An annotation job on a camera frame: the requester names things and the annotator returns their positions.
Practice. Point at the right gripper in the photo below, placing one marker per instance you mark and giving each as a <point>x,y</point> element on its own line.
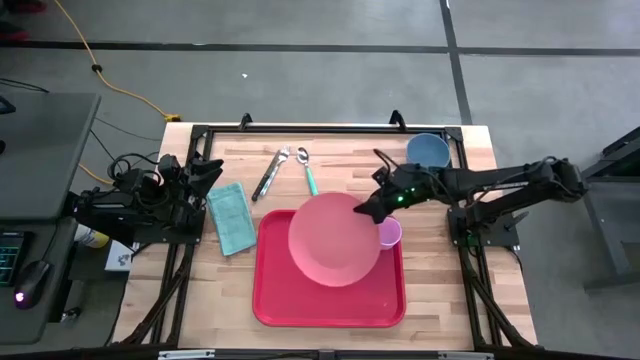
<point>407,187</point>

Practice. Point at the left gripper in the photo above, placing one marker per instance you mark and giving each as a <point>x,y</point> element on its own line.
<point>177,177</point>

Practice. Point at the pink plastic mug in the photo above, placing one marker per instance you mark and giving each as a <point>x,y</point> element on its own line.
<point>392,235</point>

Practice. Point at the teal cloth napkin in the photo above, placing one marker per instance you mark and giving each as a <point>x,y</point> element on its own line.
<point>231,219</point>

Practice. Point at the pink plastic plate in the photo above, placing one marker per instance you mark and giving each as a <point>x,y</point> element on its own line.
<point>332,240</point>

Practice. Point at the blue plastic bowl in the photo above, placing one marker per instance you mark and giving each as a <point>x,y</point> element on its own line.
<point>427,150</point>

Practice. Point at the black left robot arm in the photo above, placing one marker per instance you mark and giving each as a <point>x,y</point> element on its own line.
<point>125,202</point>

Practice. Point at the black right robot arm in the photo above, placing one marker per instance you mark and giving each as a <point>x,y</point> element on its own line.
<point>500,177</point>

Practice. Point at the red plastic tray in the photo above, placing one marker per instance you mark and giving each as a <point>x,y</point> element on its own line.
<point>325,305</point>

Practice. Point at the white printed box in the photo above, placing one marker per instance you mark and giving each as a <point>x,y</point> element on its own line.
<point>120,256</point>

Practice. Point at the yellow and white bottle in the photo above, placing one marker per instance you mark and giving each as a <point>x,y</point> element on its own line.
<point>92,238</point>

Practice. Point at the grey office desk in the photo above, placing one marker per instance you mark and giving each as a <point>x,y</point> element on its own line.
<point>40,155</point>

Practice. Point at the black computer mouse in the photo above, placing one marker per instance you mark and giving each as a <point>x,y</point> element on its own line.
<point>31,282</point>

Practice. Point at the backlit computer keyboard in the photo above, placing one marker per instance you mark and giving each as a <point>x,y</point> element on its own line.
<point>11,257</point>

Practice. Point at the grey metal stand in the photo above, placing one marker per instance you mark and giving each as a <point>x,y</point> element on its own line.
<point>607,210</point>

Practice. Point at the black aluminium table frame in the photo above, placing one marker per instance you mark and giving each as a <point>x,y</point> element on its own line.
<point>325,129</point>

